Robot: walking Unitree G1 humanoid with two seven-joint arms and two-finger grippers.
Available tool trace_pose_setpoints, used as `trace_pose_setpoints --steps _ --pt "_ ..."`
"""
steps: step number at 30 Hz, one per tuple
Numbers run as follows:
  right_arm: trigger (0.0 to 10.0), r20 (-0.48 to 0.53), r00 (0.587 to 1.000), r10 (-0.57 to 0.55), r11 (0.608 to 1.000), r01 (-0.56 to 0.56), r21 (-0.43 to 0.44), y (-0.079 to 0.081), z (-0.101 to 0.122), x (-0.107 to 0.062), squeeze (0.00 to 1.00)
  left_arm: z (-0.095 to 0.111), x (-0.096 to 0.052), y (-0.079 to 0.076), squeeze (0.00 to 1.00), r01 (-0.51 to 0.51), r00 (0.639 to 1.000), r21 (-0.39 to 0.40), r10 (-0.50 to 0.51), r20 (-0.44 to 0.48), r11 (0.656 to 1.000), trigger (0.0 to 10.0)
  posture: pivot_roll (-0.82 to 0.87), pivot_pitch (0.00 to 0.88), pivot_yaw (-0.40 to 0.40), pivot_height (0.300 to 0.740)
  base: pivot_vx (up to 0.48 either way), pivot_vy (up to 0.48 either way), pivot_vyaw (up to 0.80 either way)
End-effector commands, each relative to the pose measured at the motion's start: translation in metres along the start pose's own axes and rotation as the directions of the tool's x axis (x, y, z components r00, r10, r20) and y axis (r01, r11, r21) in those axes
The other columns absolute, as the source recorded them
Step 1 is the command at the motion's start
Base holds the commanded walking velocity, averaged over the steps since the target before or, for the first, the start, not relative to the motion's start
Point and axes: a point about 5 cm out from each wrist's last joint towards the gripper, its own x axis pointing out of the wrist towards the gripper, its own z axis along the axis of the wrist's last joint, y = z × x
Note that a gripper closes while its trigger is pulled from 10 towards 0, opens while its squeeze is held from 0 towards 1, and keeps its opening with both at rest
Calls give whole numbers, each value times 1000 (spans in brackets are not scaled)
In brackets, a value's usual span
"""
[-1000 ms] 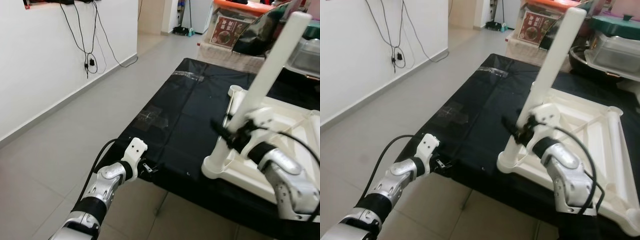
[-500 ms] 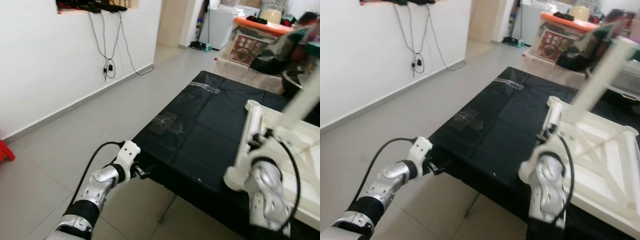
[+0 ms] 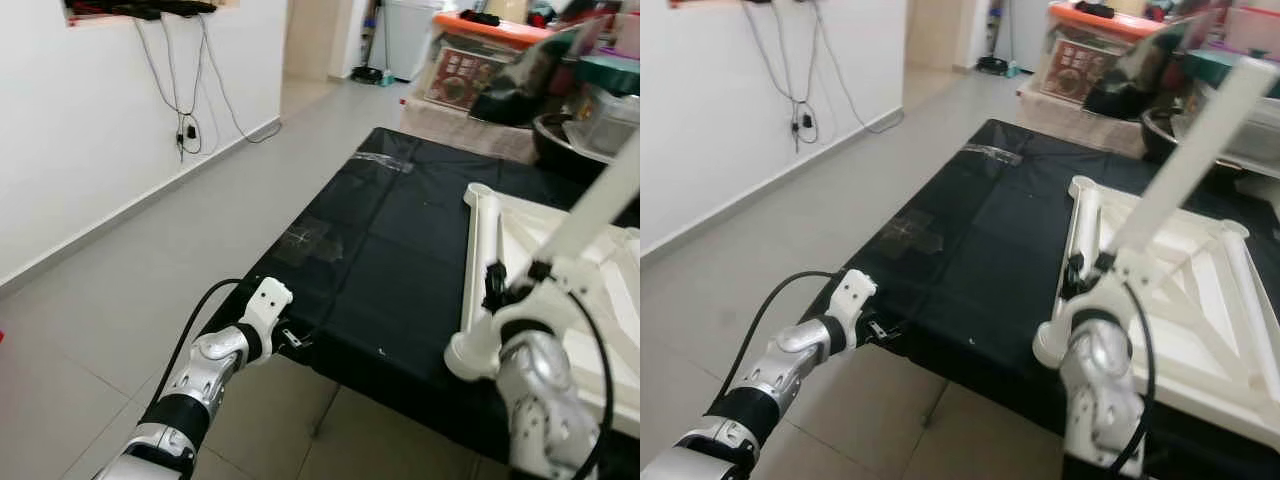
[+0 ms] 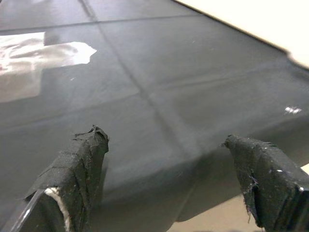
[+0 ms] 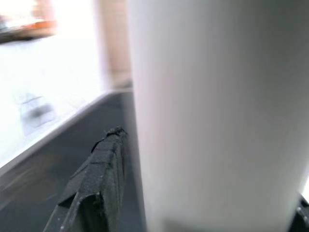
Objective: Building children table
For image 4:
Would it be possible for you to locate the black table cloth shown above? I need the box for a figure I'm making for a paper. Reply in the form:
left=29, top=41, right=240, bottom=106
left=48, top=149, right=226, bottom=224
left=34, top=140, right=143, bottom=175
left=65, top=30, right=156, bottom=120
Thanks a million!
left=0, top=0, right=309, bottom=232

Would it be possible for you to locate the clear tape cross patch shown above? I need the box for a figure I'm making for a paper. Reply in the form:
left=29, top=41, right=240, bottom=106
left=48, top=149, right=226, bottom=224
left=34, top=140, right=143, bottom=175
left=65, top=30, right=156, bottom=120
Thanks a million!
left=0, top=31, right=98, bottom=103

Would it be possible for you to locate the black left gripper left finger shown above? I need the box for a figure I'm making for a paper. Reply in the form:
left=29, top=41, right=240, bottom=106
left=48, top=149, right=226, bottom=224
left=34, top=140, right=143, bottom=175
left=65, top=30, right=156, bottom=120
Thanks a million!
left=7, top=124, right=110, bottom=232

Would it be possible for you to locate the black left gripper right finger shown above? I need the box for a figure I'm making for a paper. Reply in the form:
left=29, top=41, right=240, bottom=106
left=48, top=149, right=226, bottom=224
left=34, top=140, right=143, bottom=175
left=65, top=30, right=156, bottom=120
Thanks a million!
left=221, top=134, right=309, bottom=232

